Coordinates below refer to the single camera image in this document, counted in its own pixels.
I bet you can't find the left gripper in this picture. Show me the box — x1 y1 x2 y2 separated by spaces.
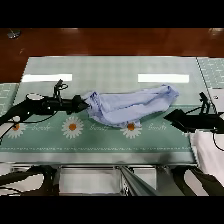
70 94 90 114

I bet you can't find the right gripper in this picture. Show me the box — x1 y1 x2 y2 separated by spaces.
174 109 198 133

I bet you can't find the light blue shirt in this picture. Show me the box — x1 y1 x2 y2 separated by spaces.
81 83 181 130

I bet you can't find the white garment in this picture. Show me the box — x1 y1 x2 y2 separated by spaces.
189 129 224 188

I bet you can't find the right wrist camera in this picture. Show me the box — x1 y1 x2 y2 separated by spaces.
198 91 213 116

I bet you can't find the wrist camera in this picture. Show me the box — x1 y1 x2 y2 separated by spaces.
52 78 70 102
198 91 213 116

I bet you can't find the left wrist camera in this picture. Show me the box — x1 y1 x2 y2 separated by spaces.
52 78 70 102

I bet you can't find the black cable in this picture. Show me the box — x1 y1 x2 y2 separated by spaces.
0 112 58 143
212 131 224 152

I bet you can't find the silver frame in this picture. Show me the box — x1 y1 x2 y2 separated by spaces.
0 161 224 197

